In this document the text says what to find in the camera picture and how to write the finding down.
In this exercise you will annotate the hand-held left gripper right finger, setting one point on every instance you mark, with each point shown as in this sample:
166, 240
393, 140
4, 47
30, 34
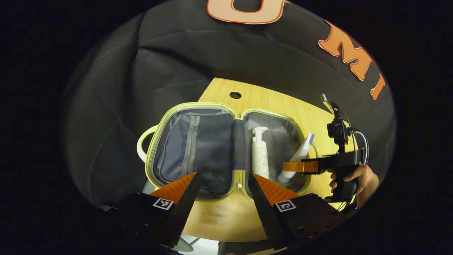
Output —
265, 209

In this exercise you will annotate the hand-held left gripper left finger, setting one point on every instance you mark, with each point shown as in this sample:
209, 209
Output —
182, 209

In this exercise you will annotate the white pump bottle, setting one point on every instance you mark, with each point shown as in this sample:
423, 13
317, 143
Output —
260, 159

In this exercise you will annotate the white squeeze tube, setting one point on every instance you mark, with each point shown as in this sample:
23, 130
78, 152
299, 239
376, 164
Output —
300, 154

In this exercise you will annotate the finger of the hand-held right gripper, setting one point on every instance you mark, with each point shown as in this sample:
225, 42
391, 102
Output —
304, 167

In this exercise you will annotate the pale yellow suitcase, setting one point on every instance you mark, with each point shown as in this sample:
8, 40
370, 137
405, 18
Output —
208, 152

